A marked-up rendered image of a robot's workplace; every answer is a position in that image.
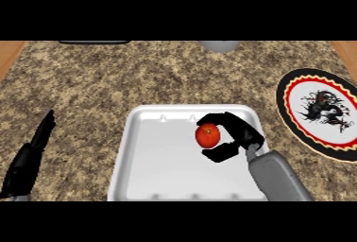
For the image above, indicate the red tomato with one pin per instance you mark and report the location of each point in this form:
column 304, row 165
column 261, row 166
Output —
column 208, row 135

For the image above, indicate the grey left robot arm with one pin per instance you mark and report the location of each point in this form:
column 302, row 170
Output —
column 18, row 198

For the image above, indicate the grey rounded container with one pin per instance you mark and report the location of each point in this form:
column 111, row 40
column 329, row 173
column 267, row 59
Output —
column 218, row 45

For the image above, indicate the black red patterned plate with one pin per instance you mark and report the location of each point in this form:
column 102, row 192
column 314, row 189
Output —
column 324, row 113

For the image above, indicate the white rectangular tray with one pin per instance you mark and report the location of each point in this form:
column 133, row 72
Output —
column 175, row 157

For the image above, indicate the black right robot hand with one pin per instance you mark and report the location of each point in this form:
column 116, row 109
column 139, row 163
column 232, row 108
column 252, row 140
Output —
column 242, row 130

